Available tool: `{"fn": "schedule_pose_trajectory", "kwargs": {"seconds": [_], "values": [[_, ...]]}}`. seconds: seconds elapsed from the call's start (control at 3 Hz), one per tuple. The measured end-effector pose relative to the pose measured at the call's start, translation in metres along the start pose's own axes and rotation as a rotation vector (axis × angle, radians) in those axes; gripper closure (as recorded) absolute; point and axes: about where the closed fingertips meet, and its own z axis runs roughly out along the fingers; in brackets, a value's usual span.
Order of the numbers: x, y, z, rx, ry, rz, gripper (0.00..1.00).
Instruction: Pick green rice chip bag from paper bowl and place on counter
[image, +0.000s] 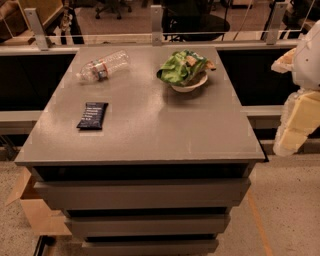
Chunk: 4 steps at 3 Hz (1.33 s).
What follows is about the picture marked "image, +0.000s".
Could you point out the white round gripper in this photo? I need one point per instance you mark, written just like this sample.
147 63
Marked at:
308 61

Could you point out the green rice chip bag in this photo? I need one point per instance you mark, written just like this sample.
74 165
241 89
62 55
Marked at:
181 67

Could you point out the white paper bowl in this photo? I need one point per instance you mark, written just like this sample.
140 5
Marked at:
199 80

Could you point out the black office chair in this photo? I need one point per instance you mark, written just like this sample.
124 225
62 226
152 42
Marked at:
191 20

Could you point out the grey drawer cabinet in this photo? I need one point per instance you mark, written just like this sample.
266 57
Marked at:
163 173

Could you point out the clear plastic water bottle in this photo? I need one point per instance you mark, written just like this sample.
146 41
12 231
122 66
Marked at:
102 68

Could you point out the dark blue snack bar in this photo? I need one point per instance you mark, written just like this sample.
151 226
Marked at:
93 116

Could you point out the glass railing panel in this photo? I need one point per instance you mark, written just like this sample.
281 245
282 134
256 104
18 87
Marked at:
144 25

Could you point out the cardboard box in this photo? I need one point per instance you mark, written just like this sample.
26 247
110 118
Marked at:
42 219

